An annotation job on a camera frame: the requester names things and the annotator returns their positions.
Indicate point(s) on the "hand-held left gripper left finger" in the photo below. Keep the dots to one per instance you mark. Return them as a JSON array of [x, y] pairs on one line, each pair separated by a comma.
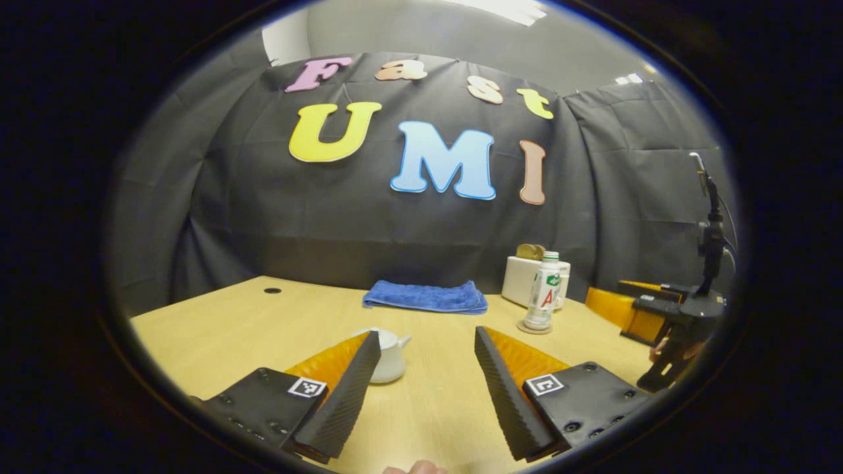
[[342, 401]]

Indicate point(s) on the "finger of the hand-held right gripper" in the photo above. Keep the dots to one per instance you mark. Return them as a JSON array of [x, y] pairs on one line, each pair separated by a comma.
[[652, 290], [652, 309]]

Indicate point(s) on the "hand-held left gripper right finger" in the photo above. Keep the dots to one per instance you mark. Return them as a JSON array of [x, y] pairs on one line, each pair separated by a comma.
[[504, 395]]

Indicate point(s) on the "white ceramic teacup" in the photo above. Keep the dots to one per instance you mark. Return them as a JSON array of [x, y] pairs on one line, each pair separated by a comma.
[[392, 362]]

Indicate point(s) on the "round wooden coaster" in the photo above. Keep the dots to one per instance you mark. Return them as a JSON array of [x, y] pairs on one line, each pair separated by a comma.
[[535, 332]]

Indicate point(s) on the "white plastic water bottle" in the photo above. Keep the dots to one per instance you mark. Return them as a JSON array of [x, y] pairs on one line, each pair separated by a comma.
[[541, 309]]

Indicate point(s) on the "white toaster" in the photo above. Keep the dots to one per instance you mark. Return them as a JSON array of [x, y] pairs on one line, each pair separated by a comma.
[[517, 283]]

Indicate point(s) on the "blue folded towel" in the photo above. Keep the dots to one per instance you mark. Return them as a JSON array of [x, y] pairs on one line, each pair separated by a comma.
[[425, 296]]

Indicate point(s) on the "silver smartphone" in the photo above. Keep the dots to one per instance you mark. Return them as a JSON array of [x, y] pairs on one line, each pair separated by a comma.
[[699, 171]]

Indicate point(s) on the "black backdrop cloth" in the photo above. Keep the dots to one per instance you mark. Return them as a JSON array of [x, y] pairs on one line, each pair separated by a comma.
[[263, 217]]

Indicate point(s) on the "small ceiling light panel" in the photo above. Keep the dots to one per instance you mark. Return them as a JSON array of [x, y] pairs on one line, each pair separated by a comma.
[[629, 78]]

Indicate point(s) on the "long ceiling light panel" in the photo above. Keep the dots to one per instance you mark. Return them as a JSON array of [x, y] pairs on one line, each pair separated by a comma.
[[507, 10]]

